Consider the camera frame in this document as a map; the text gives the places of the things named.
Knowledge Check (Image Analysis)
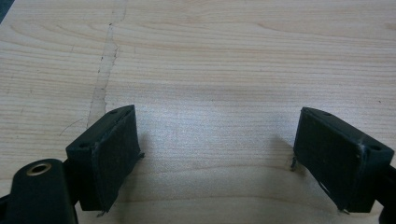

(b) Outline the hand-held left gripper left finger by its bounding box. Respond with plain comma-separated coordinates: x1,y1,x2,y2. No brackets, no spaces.
65,105,146,217

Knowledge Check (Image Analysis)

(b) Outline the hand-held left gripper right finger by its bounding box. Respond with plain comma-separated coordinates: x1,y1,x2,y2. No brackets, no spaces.
290,106,395,216

